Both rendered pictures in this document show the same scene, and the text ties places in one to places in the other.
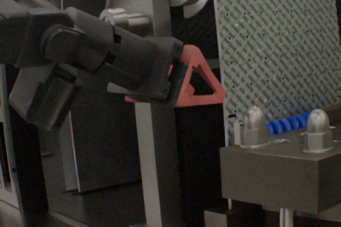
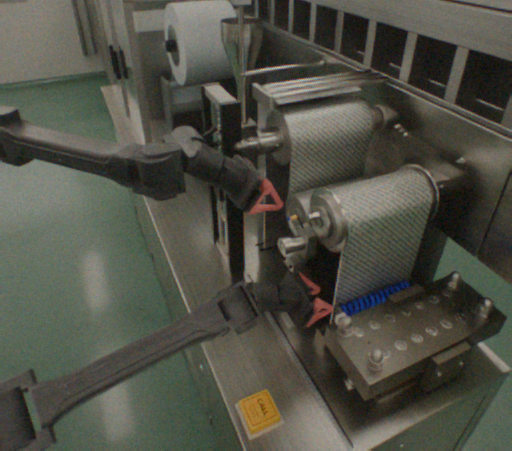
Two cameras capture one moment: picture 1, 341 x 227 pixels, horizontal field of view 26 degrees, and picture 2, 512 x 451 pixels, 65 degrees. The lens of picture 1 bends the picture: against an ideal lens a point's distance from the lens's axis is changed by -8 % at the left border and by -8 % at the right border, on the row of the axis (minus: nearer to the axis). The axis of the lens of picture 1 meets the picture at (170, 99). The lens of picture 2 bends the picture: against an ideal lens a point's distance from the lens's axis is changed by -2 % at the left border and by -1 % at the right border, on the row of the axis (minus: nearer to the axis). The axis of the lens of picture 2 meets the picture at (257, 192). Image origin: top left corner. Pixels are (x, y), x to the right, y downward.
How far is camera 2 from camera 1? 0.65 m
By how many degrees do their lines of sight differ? 29
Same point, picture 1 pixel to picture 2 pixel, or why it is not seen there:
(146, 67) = (294, 309)
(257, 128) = (346, 329)
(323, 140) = (377, 366)
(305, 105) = (383, 282)
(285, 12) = (385, 246)
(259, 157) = (342, 350)
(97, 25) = (270, 299)
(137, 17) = (298, 244)
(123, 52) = (283, 307)
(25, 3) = (228, 306)
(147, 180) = not seen: hidden behind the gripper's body
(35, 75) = not seen: hidden behind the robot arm
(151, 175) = not seen: hidden behind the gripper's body
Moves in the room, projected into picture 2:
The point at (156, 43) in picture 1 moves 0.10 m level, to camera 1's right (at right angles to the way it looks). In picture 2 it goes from (301, 295) to (350, 303)
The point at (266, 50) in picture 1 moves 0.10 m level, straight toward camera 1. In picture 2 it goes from (366, 267) to (360, 299)
